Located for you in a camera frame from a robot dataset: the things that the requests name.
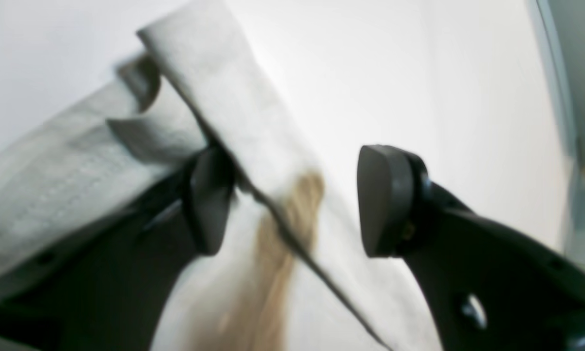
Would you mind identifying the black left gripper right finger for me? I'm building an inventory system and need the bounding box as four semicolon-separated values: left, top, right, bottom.
357;145;585;351

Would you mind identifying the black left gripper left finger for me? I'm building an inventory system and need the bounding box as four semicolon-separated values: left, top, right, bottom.
0;146;234;351

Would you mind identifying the beige t-shirt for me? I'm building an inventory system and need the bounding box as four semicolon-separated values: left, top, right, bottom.
0;0;441;351

